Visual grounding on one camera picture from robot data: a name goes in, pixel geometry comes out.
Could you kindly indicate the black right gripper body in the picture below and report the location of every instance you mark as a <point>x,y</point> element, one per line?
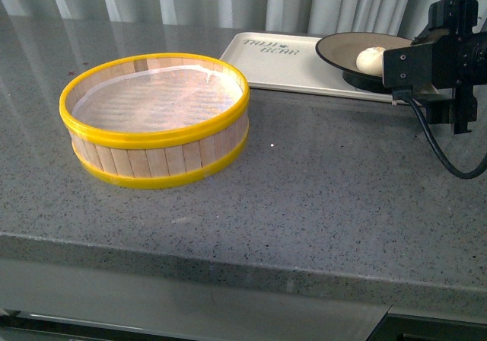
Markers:
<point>442,65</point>

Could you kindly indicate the white steamed bun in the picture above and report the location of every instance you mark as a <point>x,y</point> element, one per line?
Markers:
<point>370,61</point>

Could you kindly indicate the brown plate with black rim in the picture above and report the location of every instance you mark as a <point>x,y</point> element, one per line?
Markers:
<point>341,50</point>

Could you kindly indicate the cream rectangular tray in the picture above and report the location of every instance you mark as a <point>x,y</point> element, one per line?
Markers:
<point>290,63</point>

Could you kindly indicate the white steamer liner paper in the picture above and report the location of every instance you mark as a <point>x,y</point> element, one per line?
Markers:
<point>158,100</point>

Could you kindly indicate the wooden steamer with yellow rims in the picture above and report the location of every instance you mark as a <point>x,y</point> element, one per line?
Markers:
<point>154,160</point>

